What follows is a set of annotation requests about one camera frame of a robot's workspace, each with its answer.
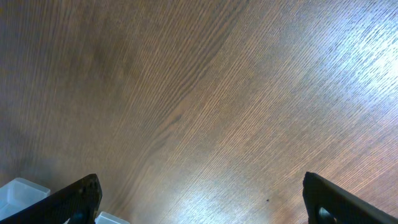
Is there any clear plastic storage bin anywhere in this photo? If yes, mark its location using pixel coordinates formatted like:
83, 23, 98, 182
1, 177, 129, 224

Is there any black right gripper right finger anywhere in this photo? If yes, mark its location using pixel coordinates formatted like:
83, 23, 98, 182
303, 172, 397, 224

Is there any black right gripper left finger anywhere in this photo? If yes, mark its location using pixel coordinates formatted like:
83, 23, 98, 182
1, 174, 103, 224

